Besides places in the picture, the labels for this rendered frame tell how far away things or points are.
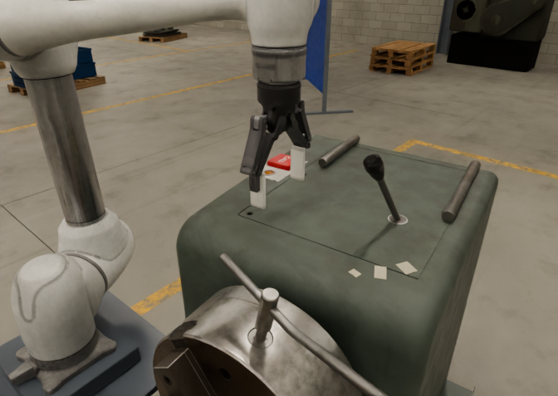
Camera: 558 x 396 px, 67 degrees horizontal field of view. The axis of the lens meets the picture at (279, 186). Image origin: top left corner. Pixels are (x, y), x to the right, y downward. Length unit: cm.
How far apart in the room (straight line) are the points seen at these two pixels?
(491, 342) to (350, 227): 181
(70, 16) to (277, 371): 64
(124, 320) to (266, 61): 94
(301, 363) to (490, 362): 187
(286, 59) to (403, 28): 1085
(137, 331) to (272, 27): 96
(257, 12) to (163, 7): 22
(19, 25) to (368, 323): 73
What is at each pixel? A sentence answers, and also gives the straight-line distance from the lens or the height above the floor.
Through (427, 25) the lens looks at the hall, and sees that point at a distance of 1126.
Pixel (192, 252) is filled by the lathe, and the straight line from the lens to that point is 79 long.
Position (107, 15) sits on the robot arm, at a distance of 81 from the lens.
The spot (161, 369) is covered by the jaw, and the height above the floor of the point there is 119.
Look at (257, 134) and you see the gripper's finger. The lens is 69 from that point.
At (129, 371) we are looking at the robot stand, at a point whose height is 75.
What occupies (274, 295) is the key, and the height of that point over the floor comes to 132.
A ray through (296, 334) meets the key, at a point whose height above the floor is 129.
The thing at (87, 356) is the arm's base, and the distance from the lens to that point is 120.
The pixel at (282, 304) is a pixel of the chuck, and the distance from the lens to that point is 63.
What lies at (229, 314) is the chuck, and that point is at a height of 123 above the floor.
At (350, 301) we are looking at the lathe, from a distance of 64.
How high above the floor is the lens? 166
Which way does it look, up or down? 27 degrees down
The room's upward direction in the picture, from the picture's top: straight up
